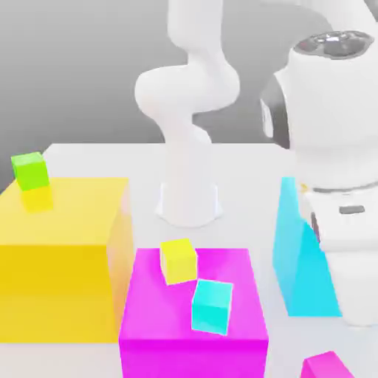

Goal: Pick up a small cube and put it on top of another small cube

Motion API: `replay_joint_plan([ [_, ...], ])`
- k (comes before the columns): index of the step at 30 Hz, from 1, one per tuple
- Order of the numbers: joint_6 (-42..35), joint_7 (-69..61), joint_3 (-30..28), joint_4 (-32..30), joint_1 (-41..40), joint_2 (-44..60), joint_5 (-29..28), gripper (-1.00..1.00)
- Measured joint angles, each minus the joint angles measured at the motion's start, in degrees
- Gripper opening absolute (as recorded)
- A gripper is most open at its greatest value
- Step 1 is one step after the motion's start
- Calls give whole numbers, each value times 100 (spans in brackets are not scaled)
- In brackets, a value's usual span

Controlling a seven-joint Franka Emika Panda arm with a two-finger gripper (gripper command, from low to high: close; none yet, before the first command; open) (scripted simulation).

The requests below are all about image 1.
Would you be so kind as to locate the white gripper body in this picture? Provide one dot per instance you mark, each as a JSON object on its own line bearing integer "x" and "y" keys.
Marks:
{"x": 358, "y": 286}

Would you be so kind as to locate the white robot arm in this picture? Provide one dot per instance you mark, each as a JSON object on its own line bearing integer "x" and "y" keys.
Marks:
{"x": 189, "y": 165}

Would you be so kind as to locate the small magenta cube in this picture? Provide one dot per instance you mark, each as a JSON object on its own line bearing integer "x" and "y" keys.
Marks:
{"x": 323, "y": 367}

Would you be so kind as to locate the small cyan cube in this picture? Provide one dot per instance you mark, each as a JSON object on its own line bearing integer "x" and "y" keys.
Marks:
{"x": 210, "y": 310}

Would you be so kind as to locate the small yellow cube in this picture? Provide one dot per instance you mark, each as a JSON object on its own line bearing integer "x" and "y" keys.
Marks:
{"x": 180, "y": 265}
{"x": 38, "y": 200}

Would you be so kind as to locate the small green cube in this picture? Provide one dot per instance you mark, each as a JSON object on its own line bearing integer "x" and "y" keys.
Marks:
{"x": 31, "y": 174}

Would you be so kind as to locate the large cyan box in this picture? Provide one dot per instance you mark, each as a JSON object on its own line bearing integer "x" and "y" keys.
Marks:
{"x": 307, "y": 283}

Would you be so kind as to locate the large magenta box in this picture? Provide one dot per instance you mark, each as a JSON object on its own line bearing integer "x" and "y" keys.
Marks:
{"x": 165, "y": 339}

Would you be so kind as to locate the large yellow box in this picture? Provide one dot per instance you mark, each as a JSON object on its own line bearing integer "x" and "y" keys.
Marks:
{"x": 56, "y": 265}

